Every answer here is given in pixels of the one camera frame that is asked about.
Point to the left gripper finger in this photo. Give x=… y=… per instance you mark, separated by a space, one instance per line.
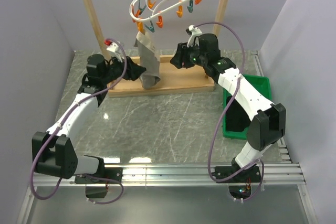
x=134 y=72
x=130 y=63

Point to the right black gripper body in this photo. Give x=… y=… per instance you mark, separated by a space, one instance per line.
x=197 y=57

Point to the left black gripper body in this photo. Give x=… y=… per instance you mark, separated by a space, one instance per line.
x=114 y=71

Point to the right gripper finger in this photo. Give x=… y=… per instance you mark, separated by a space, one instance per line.
x=177 y=61
x=181 y=50

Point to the taupe underwear beige waistband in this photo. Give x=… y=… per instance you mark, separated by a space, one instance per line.
x=148 y=59

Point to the yellow clip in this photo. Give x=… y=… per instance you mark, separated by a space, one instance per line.
x=150 y=4
x=179 y=12
x=140 y=27

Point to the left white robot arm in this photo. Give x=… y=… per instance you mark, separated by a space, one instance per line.
x=53 y=152

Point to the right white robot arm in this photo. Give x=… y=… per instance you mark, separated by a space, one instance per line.
x=267 y=120

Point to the teal clip front left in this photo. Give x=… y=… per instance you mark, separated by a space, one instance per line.
x=150 y=27

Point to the teal clip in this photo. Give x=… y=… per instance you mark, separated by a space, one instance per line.
x=190 y=6
x=150 y=27
x=141 y=8

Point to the teal clip front right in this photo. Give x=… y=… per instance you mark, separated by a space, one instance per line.
x=190 y=6

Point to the teal clip back left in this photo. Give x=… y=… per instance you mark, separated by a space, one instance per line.
x=141 y=8

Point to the green plastic bin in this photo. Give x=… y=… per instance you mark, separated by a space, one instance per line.
x=262 y=85

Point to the black garment in bin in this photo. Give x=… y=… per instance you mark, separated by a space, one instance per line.
x=236 y=118

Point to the wooden hanging rack frame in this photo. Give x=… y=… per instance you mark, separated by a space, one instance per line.
x=172 y=80

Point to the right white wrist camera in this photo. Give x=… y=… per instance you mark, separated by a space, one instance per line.
x=193 y=33

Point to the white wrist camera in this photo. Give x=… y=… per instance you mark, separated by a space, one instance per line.
x=193 y=33
x=113 y=49

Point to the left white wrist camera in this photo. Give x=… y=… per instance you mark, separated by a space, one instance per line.
x=113 y=49

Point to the aluminium mounting rail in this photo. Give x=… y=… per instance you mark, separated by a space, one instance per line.
x=179 y=193

